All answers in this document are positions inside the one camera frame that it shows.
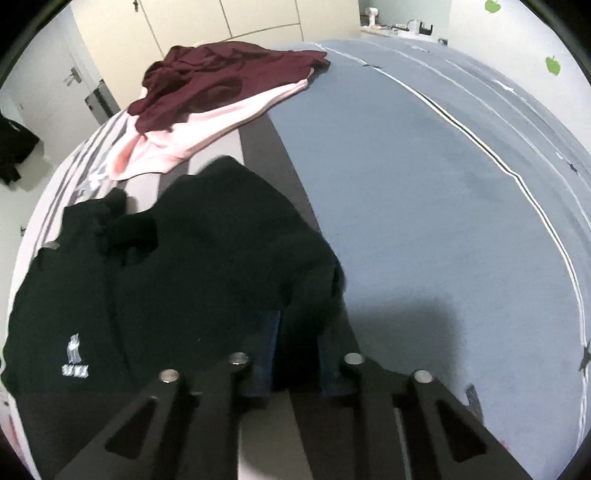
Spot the white room door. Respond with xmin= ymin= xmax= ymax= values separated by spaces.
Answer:
xmin=28 ymin=9 xmax=105 ymax=134

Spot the pink garment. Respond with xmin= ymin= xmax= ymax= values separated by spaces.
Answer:
xmin=109 ymin=78 xmax=309 ymax=182

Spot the black striped jacket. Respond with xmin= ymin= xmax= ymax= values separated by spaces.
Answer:
xmin=0 ymin=113 xmax=40 ymax=188

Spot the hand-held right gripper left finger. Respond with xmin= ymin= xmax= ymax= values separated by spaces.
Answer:
xmin=54 ymin=311 xmax=282 ymax=480

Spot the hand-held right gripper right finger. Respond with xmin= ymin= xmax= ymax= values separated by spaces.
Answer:
xmin=318 ymin=332 xmax=534 ymax=480

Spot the white nightstand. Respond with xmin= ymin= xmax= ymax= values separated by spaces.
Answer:
xmin=360 ymin=23 xmax=448 ymax=44

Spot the cream four-door wardrobe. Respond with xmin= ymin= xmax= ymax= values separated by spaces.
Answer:
xmin=71 ymin=0 xmax=361 ymax=63

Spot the white bed headboard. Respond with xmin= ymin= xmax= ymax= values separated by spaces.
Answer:
xmin=445 ymin=0 xmax=591 ymax=153

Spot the bed with striped star sheet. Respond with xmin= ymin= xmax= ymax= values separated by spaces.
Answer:
xmin=0 ymin=37 xmax=591 ymax=480

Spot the maroon garment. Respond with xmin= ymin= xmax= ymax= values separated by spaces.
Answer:
xmin=127 ymin=41 xmax=329 ymax=134

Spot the black t-shirt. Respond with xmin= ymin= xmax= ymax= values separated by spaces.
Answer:
xmin=0 ymin=156 xmax=361 ymax=407

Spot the grey suitcase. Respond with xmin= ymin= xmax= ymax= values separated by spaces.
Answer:
xmin=84 ymin=79 xmax=122 ymax=125

